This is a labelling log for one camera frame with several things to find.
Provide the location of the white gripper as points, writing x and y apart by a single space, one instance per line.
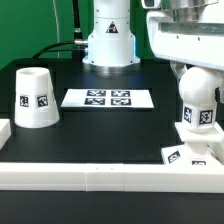
200 43

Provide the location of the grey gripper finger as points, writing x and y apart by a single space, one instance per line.
219 95

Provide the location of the white lamp bulb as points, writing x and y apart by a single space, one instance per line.
197 89

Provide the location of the white lamp base with tags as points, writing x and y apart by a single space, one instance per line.
198 148

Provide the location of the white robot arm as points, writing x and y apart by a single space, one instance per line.
111 43

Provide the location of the white lamp shade with tags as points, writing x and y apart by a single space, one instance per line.
35 104

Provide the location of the white right fence block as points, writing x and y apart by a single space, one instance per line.
220 150

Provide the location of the white fence block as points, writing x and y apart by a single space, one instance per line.
5 131
220 150

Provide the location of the white fiducial tag board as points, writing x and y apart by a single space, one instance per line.
108 98

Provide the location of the white front fence bar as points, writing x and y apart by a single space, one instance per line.
110 177

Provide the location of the white left fence block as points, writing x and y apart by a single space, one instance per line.
5 131

